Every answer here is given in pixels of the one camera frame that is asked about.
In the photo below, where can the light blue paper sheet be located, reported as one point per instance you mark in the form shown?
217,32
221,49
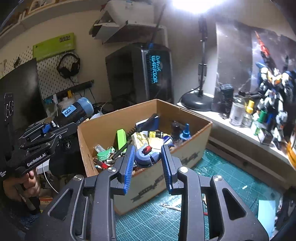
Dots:
266,215

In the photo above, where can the blue pointed cap bottle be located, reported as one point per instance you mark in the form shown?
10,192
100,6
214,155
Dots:
186,134

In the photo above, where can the black long bar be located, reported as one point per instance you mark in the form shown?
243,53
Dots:
78,87

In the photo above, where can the blue black case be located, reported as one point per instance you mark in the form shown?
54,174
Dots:
150,122

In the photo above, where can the green cutting mat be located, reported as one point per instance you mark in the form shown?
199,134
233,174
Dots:
231,180

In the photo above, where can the yellow label black cylinder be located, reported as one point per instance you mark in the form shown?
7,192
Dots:
155,134

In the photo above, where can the green key tag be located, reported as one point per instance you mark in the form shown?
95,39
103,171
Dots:
103,156

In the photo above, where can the black bag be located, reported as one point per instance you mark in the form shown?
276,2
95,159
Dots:
67,160

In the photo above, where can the person's left hand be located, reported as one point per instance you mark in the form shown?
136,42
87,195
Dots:
25,187

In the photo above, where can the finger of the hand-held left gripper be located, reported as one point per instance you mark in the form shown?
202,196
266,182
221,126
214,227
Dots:
47,127
67,131

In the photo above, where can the blue white round item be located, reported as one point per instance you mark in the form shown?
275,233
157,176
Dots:
167,141

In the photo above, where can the small black device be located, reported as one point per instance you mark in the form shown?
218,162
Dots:
225,97

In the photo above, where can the green flat box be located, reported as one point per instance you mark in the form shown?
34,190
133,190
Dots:
53,47

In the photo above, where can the small black box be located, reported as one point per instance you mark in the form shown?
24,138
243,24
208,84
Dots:
264,136

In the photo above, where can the brown cardboard box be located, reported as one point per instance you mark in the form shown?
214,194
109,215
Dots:
196,148

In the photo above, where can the small green bottle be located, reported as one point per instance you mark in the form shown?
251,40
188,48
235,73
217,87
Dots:
256,130

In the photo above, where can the black bottle blue cap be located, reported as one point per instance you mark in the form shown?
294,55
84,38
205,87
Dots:
74,111

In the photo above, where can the long white ledge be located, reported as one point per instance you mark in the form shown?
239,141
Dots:
222,125

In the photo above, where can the white printer shelf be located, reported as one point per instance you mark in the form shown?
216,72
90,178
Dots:
143,30

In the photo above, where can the black desk lamp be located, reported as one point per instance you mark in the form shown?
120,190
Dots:
196,102

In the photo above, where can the white printer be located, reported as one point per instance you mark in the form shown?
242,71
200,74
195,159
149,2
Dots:
129,11

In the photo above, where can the white pegboard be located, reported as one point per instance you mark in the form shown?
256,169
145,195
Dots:
48,78

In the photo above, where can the blue grey round gadget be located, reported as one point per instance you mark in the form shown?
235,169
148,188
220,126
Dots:
144,157

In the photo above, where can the white blue robot model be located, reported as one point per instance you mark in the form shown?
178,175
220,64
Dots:
272,97

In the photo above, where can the wall poster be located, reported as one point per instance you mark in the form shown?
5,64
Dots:
233,51

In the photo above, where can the black monitor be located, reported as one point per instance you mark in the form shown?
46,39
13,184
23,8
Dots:
23,88

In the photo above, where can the clear plastic container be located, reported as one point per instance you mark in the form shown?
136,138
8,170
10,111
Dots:
97,147

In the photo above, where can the green block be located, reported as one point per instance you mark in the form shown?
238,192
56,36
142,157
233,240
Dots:
121,139

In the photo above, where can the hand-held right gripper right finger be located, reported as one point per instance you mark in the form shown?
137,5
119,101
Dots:
167,169

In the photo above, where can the black headphones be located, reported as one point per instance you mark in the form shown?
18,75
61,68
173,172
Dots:
62,70

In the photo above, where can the black computer case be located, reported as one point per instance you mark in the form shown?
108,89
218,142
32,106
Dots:
124,74

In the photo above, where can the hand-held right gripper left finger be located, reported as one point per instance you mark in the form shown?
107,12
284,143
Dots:
129,169

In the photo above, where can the gold snack packet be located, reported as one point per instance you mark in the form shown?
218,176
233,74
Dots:
141,141

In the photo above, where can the long white wall shelf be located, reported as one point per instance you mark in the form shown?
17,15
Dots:
57,12

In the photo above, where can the yellow cap bottle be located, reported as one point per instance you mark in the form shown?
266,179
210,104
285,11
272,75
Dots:
247,118

